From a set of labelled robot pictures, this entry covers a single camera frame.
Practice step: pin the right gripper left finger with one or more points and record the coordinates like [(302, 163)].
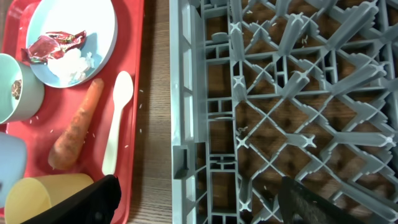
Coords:
[(95, 204)]

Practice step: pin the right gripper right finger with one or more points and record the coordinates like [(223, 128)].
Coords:
[(300, 205)]

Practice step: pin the orange carrot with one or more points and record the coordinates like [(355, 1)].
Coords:
[(67, 148)]

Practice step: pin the yellow plastic cup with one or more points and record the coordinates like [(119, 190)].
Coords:
[(32, 196)]

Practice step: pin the light blue bowl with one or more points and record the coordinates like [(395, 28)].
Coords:
[(13, 163)]

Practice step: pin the white plastic spoon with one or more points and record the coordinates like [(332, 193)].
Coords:
[(122, 93)]

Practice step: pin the mint green bowl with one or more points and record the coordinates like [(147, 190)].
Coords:
[(32, 94)]

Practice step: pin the brown food scrap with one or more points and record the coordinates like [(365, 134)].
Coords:
[(16, 89)]

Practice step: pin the red candy wrapper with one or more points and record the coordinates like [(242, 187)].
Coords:
[(52, 45)]

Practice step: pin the light blue plate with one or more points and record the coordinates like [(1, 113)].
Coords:
[(96, 17)]

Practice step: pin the grey dishwasher rack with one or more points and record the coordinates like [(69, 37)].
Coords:
[(262, 90)]

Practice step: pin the red serving tray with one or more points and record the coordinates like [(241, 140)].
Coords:
[(59, 105)]

